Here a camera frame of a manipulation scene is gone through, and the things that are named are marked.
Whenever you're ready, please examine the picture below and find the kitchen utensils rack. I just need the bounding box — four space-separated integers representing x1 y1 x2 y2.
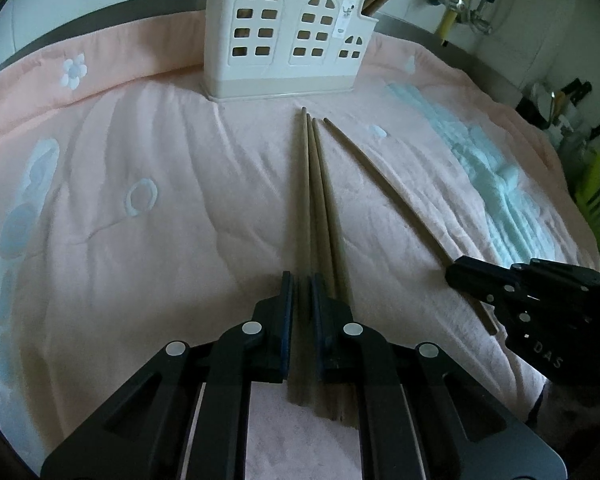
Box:
516 78 600 244

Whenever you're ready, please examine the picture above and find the pink floral towel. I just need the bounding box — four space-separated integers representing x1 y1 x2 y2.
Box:
0 12 600 470

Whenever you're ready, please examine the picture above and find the chrome angle valve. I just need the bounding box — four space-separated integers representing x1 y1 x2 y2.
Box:
427 0 496 40

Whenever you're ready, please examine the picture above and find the white plastic utensil holder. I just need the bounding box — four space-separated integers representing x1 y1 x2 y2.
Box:
204 0 376 100

